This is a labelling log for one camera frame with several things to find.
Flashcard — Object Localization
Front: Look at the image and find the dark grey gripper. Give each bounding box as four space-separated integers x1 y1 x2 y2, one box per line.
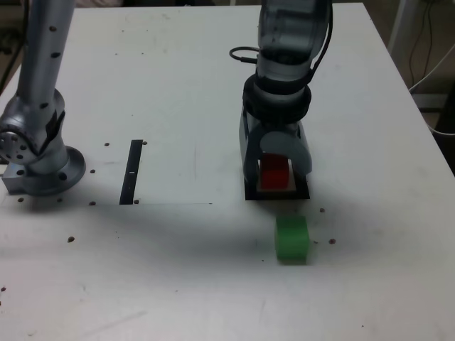
238 106 314 188

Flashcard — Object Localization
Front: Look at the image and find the red cube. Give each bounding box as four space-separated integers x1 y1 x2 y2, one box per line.
259 153 291 189

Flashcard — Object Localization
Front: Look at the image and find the green cube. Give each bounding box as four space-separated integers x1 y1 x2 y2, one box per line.
275 215 309 264

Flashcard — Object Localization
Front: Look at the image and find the black tape square outline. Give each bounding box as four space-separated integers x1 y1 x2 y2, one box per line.
244 173 311 202

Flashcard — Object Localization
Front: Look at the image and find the black tape strip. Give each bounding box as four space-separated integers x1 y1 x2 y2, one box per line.
119 139 144 206

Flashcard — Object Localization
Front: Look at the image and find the person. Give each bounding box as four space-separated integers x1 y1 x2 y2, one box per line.
74 0 124 7

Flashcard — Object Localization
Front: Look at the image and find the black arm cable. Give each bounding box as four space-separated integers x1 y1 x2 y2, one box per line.
229 0 334 85

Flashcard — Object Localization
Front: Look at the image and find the grey rail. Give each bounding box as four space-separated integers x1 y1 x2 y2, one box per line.
412 92 449 113

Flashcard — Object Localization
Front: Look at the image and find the white furniture post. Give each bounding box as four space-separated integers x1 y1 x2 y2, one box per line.
387 0 410 54

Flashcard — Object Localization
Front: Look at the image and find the white cable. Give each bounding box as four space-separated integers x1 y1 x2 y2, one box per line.
408 44 455 136

